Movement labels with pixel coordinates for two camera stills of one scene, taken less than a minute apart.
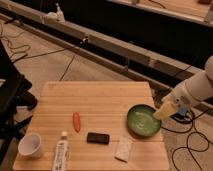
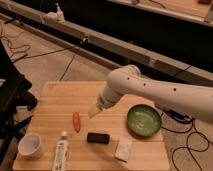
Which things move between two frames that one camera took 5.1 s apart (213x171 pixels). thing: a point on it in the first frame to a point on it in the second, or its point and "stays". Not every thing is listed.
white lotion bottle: (62, 153) stays
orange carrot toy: (76, 121) stays
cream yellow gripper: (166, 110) to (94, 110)
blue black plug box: (183, 115) stays
